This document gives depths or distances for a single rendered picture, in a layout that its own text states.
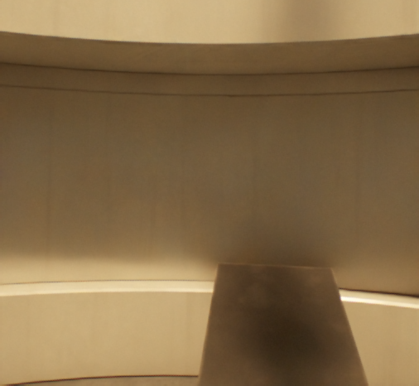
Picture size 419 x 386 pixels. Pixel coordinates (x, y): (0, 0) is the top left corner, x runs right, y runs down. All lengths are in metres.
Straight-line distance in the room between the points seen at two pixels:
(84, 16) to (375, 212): 0.43
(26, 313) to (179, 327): 0.19
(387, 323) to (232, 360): 0.21
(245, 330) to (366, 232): 0.21
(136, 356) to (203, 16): 0.43
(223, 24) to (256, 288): 0.31
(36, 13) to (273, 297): 0.41
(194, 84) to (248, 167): 0.14
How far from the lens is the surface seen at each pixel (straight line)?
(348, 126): 0.48
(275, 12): 0.41
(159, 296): 0.46
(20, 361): 0.52
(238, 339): 0.37
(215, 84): 0.48
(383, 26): 0.41
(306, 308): 0.41
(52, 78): 0.51
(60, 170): 0.49
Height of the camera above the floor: 0.26
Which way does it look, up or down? 1 degrees up
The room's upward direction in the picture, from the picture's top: 1 degrees clockwise
